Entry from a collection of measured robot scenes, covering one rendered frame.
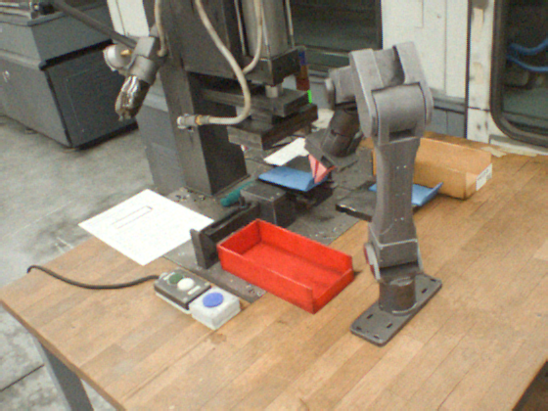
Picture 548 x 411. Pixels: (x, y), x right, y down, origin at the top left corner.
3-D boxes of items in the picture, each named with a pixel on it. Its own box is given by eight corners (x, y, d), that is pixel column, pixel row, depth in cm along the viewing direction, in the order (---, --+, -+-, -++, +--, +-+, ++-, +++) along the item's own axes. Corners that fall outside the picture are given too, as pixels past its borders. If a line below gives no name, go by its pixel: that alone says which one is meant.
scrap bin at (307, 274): (314, 315, 104) (310, 289, 101) (221, 269, 120) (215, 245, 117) (354, 280, 111) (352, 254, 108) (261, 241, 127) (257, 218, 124)
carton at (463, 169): (465, 204, 130) (466, 173, 126) (372, 178, 146) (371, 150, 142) (491, 180, 138) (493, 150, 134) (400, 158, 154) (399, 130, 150)
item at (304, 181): (310, 193, 122) (309, 179, 121) (258, 177, 132) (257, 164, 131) (331, 181, 126) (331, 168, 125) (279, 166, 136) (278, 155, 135)
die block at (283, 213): (277, 234, 129) (272, 205, 125) (246, 221, 135) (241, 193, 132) (334, 195, 140) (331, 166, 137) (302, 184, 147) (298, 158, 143)
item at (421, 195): (427, 207, 126) (426, 196, 125) (369, 190, 136) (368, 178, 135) (443, 193, 130) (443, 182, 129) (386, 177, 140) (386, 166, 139)
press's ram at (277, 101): (267, 164, 119) (245, 17, 104) (188, 141, 136) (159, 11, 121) (323, 132, 129) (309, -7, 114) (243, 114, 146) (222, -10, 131)
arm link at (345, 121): (323, 114, 116) (336, 87, 111) (348, 118, 118) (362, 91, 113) (332, 138, 111) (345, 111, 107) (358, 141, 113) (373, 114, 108)
